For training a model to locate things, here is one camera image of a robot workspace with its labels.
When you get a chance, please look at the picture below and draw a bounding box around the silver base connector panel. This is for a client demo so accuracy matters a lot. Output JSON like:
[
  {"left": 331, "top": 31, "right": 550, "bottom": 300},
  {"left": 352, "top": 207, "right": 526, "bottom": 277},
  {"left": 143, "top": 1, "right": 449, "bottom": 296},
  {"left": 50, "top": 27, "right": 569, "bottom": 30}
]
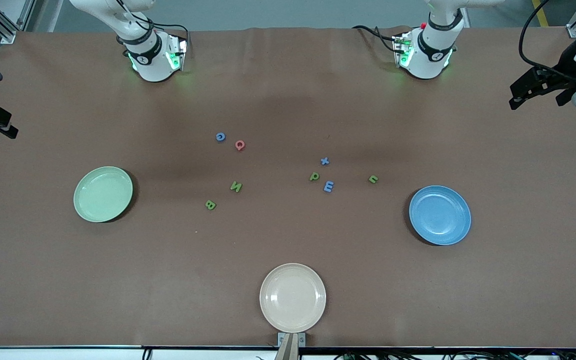
[
  {"left": 167, "top": 36, "right": 189, "bottom": 71},
  {"left": 392, "top": 32, "right": 414, "bottom": 68}
]

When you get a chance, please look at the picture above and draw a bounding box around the light green plate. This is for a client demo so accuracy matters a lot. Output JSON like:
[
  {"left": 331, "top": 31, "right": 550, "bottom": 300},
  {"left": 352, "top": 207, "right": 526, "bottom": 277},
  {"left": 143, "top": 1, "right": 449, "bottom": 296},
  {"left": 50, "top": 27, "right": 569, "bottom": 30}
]
[{"left": 73, "top": 166, "right": 134, "bottom": 223}]

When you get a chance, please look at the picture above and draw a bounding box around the blue plate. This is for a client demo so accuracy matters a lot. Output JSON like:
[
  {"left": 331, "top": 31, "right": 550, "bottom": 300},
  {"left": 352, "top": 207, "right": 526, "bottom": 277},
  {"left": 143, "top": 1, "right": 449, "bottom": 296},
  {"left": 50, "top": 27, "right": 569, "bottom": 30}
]
[{"left": 408, "top": 185, "right": 472, "bottom": 246}]

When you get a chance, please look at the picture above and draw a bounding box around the beige plate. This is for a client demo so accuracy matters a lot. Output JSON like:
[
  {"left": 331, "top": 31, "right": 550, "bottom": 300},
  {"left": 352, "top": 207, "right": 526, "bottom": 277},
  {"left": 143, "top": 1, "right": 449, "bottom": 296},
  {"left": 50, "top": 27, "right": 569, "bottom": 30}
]
[{"left": 259, "top": 263, "right": 327, "bottom": 334}]

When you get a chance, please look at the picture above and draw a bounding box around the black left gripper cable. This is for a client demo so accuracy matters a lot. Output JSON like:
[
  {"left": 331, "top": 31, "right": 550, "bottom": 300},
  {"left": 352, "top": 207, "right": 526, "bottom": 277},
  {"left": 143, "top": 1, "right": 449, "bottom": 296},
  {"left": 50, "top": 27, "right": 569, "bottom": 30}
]
[{"left": 518, "top": 0, "right": 576, "bottom": 83}]

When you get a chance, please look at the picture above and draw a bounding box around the black arm base cable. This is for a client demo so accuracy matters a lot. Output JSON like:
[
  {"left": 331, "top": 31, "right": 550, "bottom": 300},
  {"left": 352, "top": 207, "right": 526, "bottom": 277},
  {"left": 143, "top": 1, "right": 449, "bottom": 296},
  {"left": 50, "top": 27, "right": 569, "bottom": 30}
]
[
  {"left": 352, "top": 24, "right": 400, "bottom": 52},
  {"left": 116, "top": 0, "right": 191, "bottom": 51}
]

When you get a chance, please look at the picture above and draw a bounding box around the grey camera pole bracket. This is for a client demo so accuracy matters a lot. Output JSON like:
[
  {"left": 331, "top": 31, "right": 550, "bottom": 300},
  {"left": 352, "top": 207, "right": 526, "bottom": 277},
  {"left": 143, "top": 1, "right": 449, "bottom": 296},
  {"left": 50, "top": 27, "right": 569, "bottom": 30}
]
[{"left": 276, "top": 332, "right": 307, "bottom": 360}]

